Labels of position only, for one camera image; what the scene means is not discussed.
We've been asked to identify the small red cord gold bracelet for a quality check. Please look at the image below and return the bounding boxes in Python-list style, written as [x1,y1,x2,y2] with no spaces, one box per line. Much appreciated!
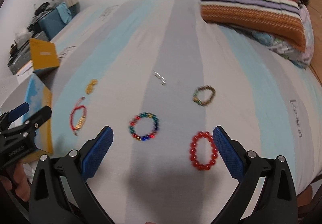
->
[69,97,88,136]

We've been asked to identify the red bead bracelet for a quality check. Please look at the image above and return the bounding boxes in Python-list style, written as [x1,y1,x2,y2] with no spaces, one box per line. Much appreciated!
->
[189,131,219,171]

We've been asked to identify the multicolour glass bead bracelet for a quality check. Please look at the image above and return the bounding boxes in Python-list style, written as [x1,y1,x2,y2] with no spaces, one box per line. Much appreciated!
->
[128,112,161,142]

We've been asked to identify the green brown bead bracelet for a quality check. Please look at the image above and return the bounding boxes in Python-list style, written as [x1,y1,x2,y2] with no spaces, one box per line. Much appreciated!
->
[192,84,217,107]

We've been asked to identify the person's left hand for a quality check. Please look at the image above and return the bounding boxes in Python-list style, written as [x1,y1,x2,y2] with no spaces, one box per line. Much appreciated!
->
[1,161,31,202]

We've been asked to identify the open white cardboard box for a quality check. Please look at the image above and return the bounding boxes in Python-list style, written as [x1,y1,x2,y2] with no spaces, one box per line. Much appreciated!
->
[0,37,61,157]

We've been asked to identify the grey suitcase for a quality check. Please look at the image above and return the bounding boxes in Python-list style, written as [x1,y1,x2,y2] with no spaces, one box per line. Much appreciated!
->
[7,31,49,75]

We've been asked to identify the small gold bead charm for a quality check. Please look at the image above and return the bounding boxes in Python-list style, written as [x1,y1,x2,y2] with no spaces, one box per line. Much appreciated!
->
[85,79,98,95]

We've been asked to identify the white plastic bag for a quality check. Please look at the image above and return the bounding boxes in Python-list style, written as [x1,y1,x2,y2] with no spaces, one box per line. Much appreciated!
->
[15,27,32,44]

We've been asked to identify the teal suitcase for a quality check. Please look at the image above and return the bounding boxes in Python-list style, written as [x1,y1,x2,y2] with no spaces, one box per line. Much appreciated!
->
[38,3,73,41]

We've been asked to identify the striped pastel bed sheet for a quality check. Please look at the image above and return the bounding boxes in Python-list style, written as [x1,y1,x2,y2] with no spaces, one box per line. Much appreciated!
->
[47,0,321,223]

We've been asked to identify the white pearl beads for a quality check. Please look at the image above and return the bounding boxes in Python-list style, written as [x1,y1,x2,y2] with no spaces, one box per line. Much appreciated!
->
[153,71,166,85]

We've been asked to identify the floral pastel pillow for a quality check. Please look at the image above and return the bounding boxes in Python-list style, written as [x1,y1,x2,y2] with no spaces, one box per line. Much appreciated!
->
[238,5,315,70]

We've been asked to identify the wooden headboard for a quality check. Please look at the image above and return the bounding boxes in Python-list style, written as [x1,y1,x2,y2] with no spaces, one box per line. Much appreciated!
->
[307,0,322,84]

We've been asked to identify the striped red orange pillow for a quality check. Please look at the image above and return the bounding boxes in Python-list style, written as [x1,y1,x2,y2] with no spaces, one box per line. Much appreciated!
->
[200,0,306,52]

